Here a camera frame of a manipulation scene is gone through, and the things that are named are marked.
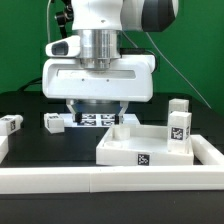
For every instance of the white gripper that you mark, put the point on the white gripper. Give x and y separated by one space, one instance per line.
129 78

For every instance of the white square table top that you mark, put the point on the white square table top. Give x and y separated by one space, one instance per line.
139 145

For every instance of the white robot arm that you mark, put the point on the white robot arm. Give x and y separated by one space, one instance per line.
89 65

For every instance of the fiducial marker sheet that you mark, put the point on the fiducial marker sheet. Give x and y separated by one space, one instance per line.
97 120

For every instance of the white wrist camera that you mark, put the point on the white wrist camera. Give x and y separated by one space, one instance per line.
67 47

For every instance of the white front fence wall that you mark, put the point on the white front fence wall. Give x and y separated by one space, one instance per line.
110 179

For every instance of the white fence wall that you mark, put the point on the white fence wall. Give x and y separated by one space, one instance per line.
3 147
205 152
110 179

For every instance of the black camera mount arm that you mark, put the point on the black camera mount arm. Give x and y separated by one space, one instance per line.
65 16

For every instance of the white left fence wall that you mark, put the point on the white left fence wall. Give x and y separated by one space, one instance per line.
3 147

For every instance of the white right fence wall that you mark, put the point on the white right fence wall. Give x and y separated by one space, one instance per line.
205 152

